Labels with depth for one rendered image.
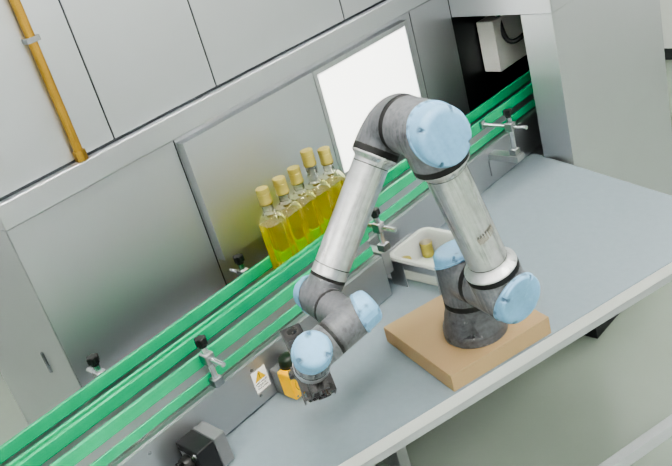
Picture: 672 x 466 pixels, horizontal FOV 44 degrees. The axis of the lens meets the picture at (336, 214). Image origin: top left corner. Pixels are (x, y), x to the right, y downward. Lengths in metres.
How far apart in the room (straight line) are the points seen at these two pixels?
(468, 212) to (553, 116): 1.20
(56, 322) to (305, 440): 0.63
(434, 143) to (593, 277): 0.81
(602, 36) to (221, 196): 1.42
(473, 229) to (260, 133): 0.79
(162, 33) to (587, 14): 1.40
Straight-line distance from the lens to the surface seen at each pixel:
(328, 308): 1.63
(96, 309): 2.08
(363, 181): 1.67
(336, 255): 1.68
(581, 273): 2.24
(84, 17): 2.00
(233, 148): 2.20
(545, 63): 2.75
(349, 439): 1.88
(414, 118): 1.55
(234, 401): 1.99
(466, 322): 1.94
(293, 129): 2.33
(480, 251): 1.71
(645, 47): 3.24
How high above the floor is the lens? 1.95
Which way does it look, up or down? 25 degrees down
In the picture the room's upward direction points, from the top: 16 degrees counter-clockwise
